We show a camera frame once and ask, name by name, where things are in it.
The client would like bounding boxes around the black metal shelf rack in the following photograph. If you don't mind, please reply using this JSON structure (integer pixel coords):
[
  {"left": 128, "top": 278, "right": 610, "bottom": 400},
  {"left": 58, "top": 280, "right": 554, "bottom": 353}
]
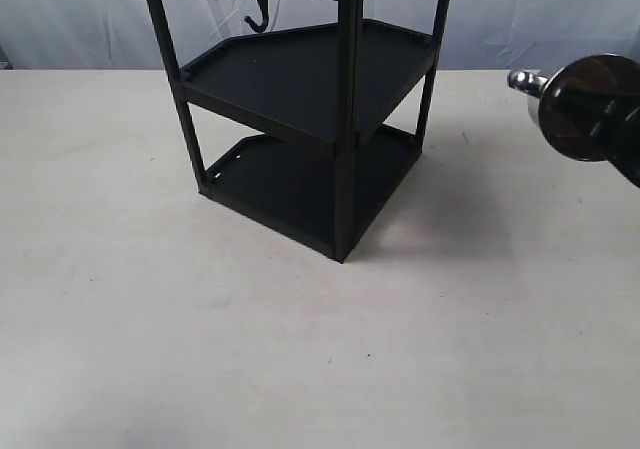
[{"left": 146, "top": 0, "right": 450, "bottom": 262}]

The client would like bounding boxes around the white backdrop curtain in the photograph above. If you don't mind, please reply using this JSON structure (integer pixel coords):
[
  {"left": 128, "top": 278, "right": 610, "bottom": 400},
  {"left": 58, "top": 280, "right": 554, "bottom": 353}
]
[{"left": 0, "top": 0, "right": 640, "bottom": 73}]

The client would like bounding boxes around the shiny chrome metal pot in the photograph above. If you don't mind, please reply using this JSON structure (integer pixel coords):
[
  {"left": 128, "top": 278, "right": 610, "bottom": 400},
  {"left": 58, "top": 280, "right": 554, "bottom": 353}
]
[{"left": 506, "top": 53, "right": 639, "bottom": 162}]

